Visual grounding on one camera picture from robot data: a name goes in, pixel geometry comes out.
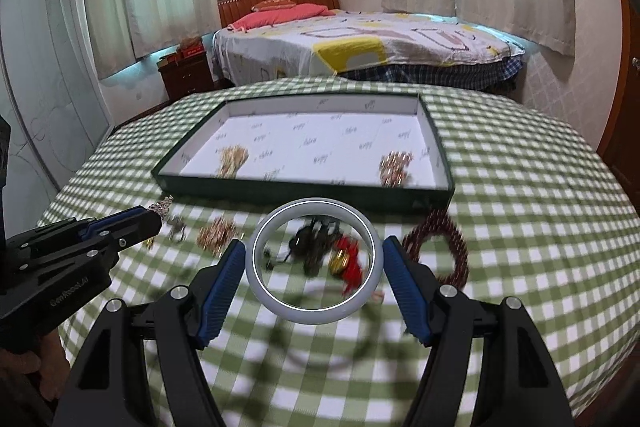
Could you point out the person left hand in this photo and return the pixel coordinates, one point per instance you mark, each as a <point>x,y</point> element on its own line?
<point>31,384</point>

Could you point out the gold turtle red flower charm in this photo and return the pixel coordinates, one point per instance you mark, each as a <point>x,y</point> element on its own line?
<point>148,243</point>

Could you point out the orange small pillow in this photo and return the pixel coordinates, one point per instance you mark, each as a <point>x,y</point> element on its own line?
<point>273,5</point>

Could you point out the glass sliding wardrobe door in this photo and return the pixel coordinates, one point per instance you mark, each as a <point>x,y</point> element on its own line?
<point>50,102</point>

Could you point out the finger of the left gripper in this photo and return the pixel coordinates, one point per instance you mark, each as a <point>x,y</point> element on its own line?
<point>128,222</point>
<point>113,244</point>

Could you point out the green jewelry tray box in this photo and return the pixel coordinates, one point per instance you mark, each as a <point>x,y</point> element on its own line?
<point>325,145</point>

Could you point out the green checkered tablecloth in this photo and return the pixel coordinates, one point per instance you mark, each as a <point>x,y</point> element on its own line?
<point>544,220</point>

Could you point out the bed with patterned sheet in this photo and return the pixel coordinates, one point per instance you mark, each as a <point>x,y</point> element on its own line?
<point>370,46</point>

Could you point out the dark wooden nightstand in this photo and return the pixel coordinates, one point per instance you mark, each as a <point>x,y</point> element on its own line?
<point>185,75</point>

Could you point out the pink pillow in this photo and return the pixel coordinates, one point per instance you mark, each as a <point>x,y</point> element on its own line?
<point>276,17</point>

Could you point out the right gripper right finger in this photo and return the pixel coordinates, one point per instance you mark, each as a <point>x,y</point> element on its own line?
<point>519,384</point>

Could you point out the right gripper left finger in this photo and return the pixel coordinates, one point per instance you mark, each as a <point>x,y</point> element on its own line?
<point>108,385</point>

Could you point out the white jade bangle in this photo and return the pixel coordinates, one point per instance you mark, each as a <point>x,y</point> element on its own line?
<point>287,261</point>

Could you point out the pearl gold brooch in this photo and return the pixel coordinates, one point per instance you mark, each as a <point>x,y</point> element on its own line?
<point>232,158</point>

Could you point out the silver rhinestone hair clip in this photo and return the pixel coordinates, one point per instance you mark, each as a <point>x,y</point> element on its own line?
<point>162,207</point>

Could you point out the brown wooden door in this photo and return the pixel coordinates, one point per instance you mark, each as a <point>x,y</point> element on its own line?
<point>619,146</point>

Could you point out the red box on nightstand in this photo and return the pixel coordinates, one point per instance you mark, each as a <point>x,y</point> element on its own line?
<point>189,47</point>

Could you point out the gold red tassel charm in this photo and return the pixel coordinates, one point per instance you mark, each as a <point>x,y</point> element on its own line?
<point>344,264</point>

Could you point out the pink crystal brooch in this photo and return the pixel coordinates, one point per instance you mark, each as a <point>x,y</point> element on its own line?
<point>393,168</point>

